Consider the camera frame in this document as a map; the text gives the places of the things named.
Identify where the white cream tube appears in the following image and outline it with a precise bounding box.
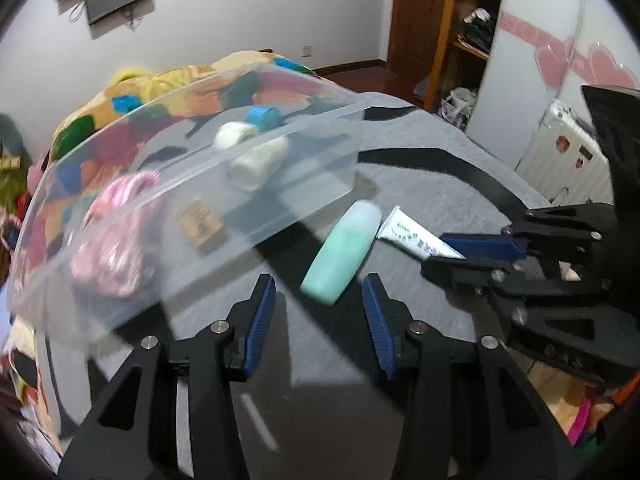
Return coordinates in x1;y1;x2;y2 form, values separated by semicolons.
376;206;464;261

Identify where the mint green lotion bottle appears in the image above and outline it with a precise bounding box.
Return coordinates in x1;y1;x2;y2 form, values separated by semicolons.
299;200;382;306

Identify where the pink rope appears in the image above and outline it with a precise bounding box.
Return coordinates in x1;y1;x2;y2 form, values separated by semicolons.
69;169;164;298

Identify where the white bandage roll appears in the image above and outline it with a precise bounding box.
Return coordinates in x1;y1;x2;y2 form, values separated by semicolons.
213;122;258;151
228;136;288;192

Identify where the clear plastic storage bin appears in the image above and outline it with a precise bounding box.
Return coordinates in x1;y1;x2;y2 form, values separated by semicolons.
6;77;368;350

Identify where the hand holding right gripper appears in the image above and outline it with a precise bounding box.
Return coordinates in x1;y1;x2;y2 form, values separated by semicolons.
559;261;582;282

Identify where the small brown card box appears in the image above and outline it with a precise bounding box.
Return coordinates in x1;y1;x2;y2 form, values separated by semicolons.
177;198;224;252

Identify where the white wardrobe sliding door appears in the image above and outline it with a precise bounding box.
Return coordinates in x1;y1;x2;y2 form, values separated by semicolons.
466;0;639;168

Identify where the colourful patchwork blanket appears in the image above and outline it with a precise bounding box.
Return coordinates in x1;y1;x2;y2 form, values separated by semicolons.
15;50;317;281

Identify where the wooden open shelf unit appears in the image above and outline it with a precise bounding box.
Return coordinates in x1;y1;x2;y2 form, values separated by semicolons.
424;0;501;113

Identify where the brown wooden door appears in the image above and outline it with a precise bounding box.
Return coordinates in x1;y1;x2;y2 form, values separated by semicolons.
387;0;445;84

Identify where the yellow pillow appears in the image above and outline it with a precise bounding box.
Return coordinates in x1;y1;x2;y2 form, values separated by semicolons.
108;66;153;86

